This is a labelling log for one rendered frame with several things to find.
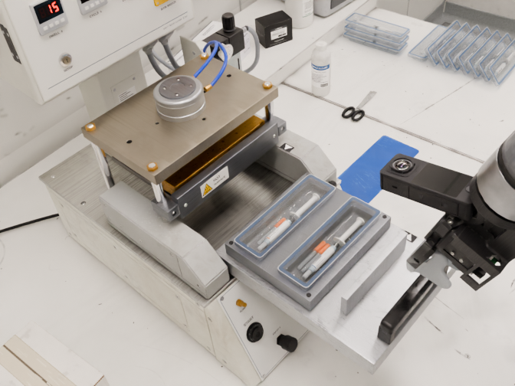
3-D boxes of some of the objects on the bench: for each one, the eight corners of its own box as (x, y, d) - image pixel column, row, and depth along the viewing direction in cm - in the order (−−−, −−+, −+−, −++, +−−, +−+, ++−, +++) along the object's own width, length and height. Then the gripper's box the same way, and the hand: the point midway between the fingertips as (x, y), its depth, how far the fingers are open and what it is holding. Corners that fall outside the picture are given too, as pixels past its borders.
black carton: (256, 40, 166) (254, 17, 161) (283, 31, 168) (282, 9, 163) (265, 49, 162) (264, 27, 157) (293, 40, 164) (292, 17, 160)
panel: (260, 381, 96) (215, 298, 88) (364, 269, 111) (333, 190, 103) (268, 385, 95) (223, 302, 87) (372, 271, 109) (342, 191, 101)
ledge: (116, 108, 155) (112, 94, 151) (300, -15, 198) (300, -28, 195) (197, 149, 140) (194, 135, 137) (375, 7, 184) (377, -7, 180)
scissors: (358, 123, 143) (358, 121, 142) (338, 116, 145) (339, 114, 145) (383, 96, 151) (383, 93, 150) (364, 89, 153) (364, 87, 153)
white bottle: (313, 85, 156) (313, 37, 146) (332, 87, 155) (333, 39, 144) (309, 96, 153) (309, 47, 142) (327, 98, 151) (329, 50, 141)
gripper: (531, 254, 54) (431, 325, 72) (570, 199, 58) (467, 279, 76) (457, 194, 56) (378, 278, 74) (500, 145, 60) (416, 236, 78)
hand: (411, 260), depth 75 cm, fingers closed
